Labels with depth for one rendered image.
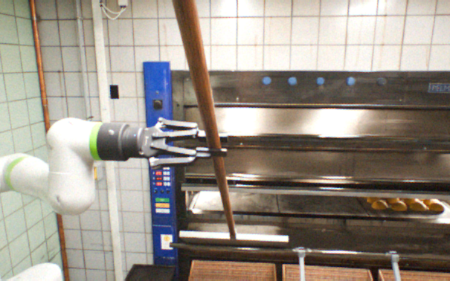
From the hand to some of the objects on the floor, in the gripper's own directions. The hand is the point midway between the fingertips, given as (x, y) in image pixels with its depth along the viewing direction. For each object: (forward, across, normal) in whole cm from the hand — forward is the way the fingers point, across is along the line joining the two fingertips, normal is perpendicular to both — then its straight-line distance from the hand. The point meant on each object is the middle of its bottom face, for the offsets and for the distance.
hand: (213, 145), depth 77 cm
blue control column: (-45, +6, -292) cm, 295 cm away
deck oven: (+52, +5, -292) cm, 296 cm away
